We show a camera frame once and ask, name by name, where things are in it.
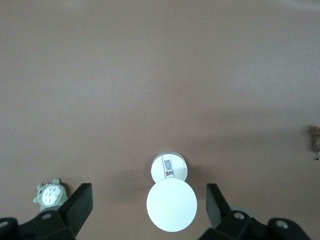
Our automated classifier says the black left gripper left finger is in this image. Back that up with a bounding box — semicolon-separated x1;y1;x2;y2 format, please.
0;183;94;240

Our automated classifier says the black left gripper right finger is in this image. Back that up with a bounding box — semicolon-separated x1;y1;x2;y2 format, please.
197;183;311;240

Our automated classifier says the brown lion statue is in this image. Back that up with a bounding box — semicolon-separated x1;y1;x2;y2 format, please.
306;124;320;161

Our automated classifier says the grey green Totoro plush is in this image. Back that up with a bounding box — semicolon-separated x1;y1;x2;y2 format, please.
32;177;70;212

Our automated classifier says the white round desk lamp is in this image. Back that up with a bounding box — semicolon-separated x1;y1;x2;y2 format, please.
145;150;198;233

